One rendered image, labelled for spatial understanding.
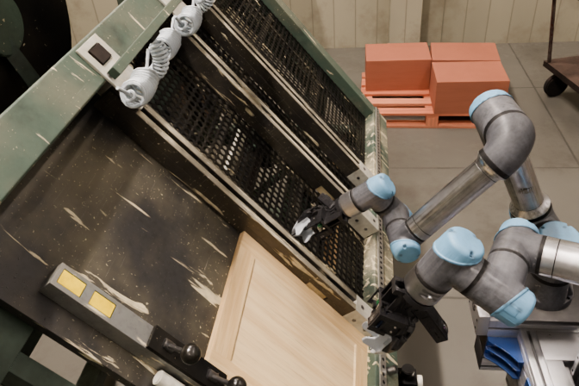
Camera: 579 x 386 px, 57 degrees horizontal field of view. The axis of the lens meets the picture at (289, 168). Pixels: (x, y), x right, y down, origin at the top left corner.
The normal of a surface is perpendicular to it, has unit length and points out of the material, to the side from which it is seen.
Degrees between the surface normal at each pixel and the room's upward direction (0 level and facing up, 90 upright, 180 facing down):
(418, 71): 90
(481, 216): 0
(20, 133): 52
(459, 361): 0
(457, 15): 90
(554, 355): 0
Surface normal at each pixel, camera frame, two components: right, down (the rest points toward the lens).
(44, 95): 0.74, -0.48
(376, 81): -0.09, 0.59
